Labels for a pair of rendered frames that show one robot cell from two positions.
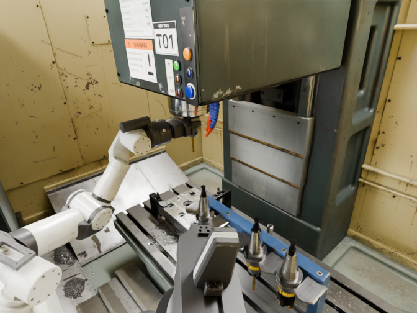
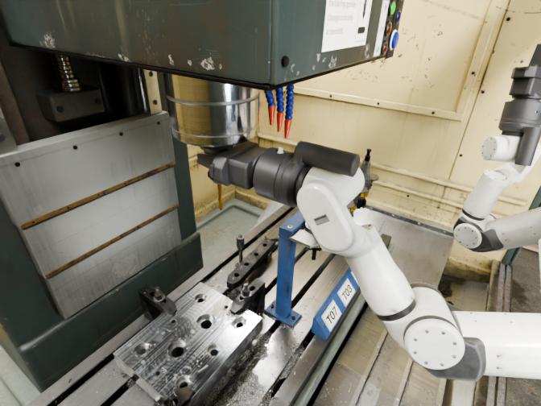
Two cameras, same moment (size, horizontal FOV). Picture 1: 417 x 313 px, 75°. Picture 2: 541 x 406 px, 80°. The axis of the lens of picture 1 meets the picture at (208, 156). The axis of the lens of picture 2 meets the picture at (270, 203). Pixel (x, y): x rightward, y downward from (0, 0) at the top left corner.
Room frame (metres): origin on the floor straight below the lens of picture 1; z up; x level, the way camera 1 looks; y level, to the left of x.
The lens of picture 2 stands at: (1.06, 0.64, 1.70)
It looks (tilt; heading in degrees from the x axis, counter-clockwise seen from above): 31 degrees down; 253
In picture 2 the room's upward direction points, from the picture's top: 2 degrees clockwise
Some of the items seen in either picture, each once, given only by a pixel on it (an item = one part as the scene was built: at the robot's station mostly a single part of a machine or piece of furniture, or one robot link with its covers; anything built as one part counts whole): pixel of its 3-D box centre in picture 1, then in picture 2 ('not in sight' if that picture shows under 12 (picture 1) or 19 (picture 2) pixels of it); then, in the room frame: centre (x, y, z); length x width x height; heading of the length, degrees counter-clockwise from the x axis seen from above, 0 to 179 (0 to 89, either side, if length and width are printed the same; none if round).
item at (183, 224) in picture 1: (194, 212); (192, 340); (1.08, 0.08, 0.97); 0.29 x 0.23 x 0.05; 39
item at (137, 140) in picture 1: (141, 135); (320, 178); (0.84, 0.22, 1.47); 0.11 x 0.11 x 0.11; 39
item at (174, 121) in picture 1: (169, 128); (259, 167); (0.92, 0.14, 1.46); 0.13 x 0.12 x 0.10; 39
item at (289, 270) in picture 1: (290, 263); (365, 169); (0.48, -0.19, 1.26); 0.04 x 0.04 x 0.07
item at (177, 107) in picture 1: (189, 94); (213, 99); (0.98, 0.06, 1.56); 0.16 x 0.16 x 0.12
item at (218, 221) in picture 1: (216, 223); not in sight; (0.69, -0.01, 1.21); 0.07 x 0.05 x 0.01; 129
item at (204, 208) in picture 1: (204, 204); not in sight; (0.73, 0.02, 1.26); 0.04 x 0.04 x 0.07
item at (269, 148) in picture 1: (264, 156); (113, 212); (1.26, -0.29, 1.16); 0.48 x 0.05 x 0.51; 39
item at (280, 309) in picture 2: not in sight; (285, 278); (0.81, 0.01, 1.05); 0.10 x 0.05 x 0.30; 129
